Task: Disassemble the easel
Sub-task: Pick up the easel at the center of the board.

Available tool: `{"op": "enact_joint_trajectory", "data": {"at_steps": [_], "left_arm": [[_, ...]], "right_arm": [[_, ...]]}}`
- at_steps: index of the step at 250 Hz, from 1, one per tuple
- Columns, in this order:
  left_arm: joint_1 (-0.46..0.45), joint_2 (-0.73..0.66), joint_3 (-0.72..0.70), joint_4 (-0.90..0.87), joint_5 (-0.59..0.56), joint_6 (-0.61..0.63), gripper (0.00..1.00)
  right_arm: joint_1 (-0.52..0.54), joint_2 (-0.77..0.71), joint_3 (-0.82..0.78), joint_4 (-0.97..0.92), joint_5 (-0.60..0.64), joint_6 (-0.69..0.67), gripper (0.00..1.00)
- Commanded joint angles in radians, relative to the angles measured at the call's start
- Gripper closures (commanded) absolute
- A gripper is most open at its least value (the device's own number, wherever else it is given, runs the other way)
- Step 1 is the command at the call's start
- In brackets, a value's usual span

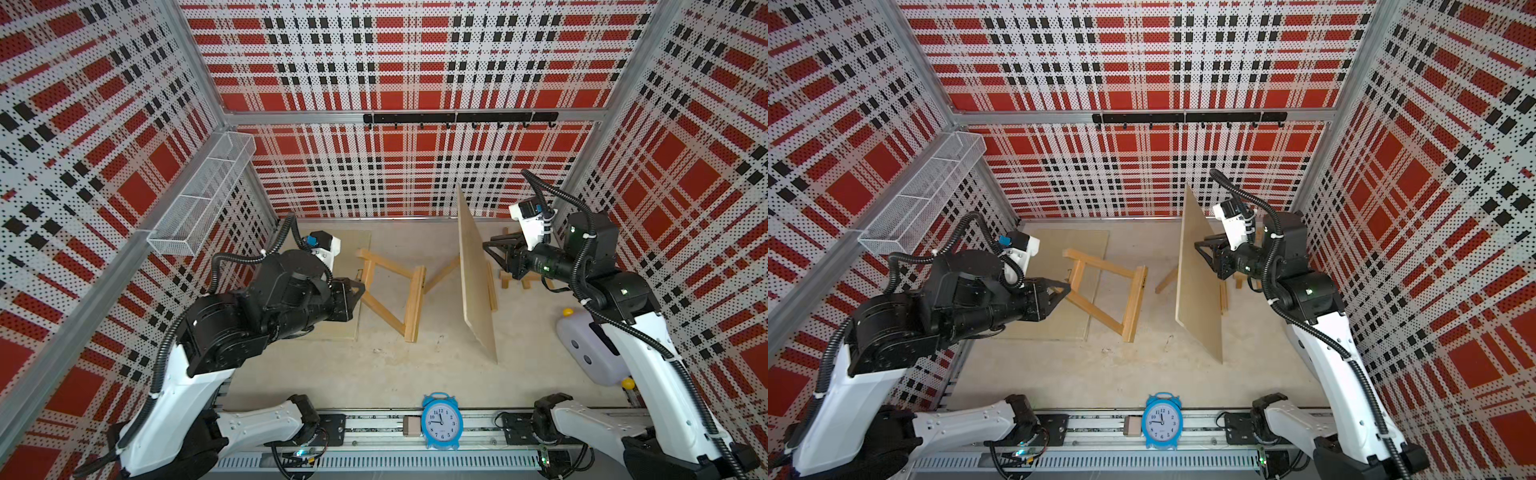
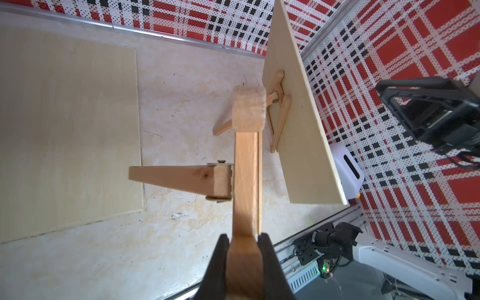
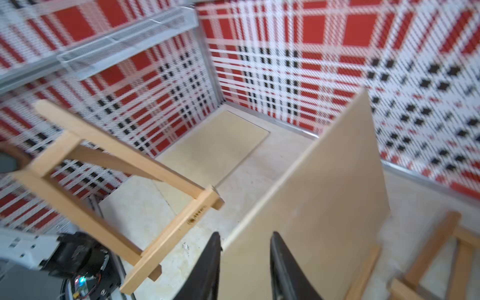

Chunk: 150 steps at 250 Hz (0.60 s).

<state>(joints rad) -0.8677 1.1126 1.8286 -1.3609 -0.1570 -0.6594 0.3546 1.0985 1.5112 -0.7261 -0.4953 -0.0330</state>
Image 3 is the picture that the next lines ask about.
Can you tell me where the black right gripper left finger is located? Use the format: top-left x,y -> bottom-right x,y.
174,232 -> 222,300

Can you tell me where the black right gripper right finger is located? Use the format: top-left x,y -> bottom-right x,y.
270,231 -> 322,300

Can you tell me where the wooden easel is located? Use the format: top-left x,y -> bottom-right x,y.
344,244 -> 382,300
389,211 -> 480,300
1,99 -> 224,295

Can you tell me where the plywood board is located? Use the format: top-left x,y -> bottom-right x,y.
219,90 -> 390,300
151,109 -> 271,216

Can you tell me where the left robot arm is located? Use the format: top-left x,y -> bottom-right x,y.
1,227 -> 121,300

